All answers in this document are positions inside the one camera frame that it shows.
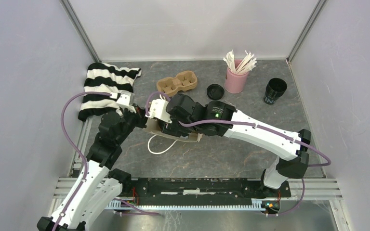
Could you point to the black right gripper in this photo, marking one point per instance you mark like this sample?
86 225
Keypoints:
173 128

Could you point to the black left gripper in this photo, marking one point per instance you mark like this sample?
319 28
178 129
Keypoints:
140 115

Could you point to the brown paper bag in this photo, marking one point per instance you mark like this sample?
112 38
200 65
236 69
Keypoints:
152 125

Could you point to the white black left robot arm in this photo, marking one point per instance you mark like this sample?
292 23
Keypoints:
98 183

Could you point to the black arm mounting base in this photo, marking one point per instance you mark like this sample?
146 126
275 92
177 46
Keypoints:
200 191

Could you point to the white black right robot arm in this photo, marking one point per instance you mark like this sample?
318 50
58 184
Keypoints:
182 115

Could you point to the black white striped cloth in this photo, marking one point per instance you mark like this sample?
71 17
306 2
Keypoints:
103 77

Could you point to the black plastic cup lid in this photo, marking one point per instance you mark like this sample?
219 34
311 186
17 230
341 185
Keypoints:
215 92

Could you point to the pink stirrer holder cup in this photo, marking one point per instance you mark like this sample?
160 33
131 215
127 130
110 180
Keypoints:
234 83

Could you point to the white wrapped stirrer sticks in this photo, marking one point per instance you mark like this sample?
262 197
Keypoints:
242 66

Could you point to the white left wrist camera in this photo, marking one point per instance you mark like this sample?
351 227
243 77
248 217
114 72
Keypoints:
124 100

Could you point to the slotted aluminium cable rail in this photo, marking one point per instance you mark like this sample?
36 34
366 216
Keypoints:
253 206

